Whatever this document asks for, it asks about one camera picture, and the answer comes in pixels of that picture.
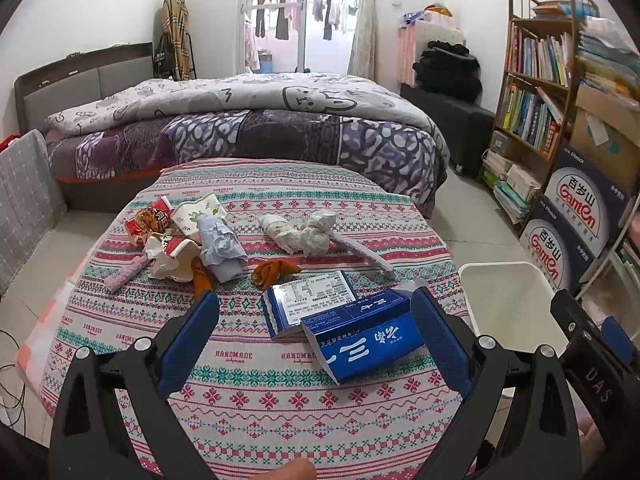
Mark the lower Ganten water carton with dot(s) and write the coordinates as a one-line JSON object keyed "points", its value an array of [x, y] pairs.
{"points": [[555, 248]]}

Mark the black bag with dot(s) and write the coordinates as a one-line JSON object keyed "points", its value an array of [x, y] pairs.
{"points": [[164, 58]]}

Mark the pink grey trim strip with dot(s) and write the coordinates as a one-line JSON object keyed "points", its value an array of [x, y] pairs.
{"points": [[359, 249]]}

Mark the white cat print duvet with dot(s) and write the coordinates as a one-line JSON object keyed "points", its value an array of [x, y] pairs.
{"points": [[318, 93]]}

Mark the plaid coat on rack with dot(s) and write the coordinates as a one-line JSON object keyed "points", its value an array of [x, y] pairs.
{"points": [[175, 17]]}

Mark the upper Ganten water carton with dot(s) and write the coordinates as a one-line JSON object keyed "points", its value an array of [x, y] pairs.
{"points": [[588, 200]]}

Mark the red white torn noodle cup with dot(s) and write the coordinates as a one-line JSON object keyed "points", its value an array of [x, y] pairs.
{"points": [[171, 257]]}

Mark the pink checked cloth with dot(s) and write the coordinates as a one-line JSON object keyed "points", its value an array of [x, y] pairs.
{"points": [[413, 40]]}

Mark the orange peel piece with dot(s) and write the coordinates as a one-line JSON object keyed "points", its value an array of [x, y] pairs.
{"points": [[272, 271], [202, 280]]}

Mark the black clothes pile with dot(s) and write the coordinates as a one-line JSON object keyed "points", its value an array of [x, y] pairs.
{"points": [[448, 69]]}

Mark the patterned striped tablecloth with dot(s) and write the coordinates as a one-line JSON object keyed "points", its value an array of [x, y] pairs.
{"points": [[251, 404]]}

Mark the light blue paper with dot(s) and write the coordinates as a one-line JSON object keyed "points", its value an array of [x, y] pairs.
{"points": [[221, 253]]}

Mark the blue white label carton box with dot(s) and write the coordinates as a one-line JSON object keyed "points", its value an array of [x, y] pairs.
{"points": [[284, 305]]}

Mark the ganten water carton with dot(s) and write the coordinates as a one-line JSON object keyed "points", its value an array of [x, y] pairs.
{"points": [[588, 200], [555, 248]]}

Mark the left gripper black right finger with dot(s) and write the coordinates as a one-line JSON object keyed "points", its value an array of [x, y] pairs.
{"points": [[516, 419]]}

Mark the person's hand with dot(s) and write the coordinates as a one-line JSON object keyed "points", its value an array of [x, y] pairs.
{"points": [[295, 470]]}

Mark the grey quilted cushion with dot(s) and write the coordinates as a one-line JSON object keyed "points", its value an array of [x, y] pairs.
{"points": [[32, 202]]}

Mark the blue carton box chinese text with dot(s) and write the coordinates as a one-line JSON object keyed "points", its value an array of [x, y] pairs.
{"points": [[356, 339]]}

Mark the grey upholstered headboard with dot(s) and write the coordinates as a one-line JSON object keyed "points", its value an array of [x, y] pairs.
{"points": [[78, 79]]}

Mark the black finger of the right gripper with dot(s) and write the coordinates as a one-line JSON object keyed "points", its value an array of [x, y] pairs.
{"points": [[617, 339]]}

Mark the wooden bookshelf with books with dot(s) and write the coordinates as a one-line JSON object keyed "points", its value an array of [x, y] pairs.
{"points": [[536, 107]]}

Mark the white plastic trash bin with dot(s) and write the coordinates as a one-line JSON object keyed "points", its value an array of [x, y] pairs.
{"points": [[511, 302]]}

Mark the black storage bench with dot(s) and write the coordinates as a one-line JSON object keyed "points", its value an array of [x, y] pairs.
{"points": [[466, 127]]}

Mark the beige curtain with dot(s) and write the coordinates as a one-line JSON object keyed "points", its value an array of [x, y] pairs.
{"points": [[363, 56]]}

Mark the brown cardboard box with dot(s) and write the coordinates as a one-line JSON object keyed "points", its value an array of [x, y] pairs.
{"points": [[606, 131]]}

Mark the white tissue wad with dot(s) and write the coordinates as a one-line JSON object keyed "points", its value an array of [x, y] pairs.
{"points": [[311, 238]]}

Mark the pink strip piece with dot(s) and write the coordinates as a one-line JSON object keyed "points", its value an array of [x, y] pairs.
{"points": [[125, 274]]}

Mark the white floral paper cup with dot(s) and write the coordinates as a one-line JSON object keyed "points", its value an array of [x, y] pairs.
{"points": [[185, 216]]}

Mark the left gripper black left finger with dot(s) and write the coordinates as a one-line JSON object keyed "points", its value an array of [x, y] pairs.
{"points": [[89, 439]]}

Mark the red torn noodle cup piece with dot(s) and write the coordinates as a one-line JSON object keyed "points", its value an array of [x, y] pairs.
{"points": [[152, 219]]}

